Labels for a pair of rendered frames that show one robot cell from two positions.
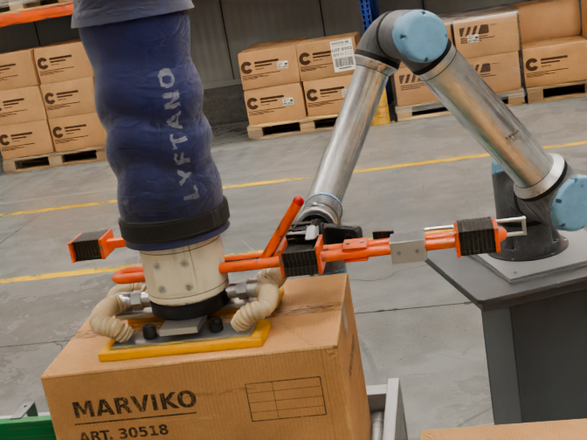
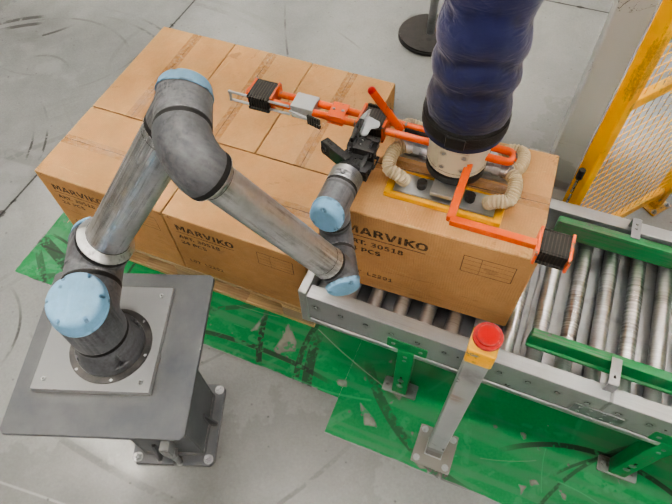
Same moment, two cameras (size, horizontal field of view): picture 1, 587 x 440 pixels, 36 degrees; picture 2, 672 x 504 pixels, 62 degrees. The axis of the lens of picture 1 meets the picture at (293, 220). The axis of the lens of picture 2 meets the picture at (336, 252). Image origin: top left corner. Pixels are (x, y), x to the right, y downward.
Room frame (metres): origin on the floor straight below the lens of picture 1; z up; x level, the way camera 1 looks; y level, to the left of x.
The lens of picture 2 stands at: (2.96, 0.15, 2.24)
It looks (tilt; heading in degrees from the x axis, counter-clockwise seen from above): 57 degrees down; 193
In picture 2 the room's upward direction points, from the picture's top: 3 degrees counter-clockwise
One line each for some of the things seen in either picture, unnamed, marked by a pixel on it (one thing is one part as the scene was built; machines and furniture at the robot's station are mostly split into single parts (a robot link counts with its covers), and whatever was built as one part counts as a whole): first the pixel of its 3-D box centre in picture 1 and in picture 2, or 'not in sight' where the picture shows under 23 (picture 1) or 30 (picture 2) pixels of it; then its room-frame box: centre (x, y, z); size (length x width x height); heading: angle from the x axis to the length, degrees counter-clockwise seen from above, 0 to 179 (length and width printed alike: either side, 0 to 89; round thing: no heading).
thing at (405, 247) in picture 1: (408, 246); (305, 106); (1.74, -0.22, 1.07); 0.07 x 0.07 x 0.04; 80
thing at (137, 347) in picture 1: (183, 333); not in sight; (1.73, 0.26, 0.97); 0.34 x 0.10 x 0.05; 80
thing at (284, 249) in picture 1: (302, 256); (374, 122); (1.77, -0.01, 1.08); 0.10 x 0.08 x 0.06; 170
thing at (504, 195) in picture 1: (521, 184); (86, 311); (2.44, -0.64, 0.96); 0.17 x 0.15 x 0.18; 18
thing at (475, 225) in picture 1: (476, 237); (264, 93); (1.71, -0.35, 1.08); 0.08 x 0.07 x 0.05; 80
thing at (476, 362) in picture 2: not in sight; (454, 408); (2.36, 0.35, 0.50); 0.07 x 0.07 x 1.00; 79
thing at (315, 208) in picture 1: (316, 223); (345, 178); (1.99, -0.05, 1.08); 0.09 x 0.05 x 0.10; 79
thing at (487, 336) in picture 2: not in sight; (487, 338); (2.36, 0.35, 1.02); 0.07 x 0.07 x 0.04
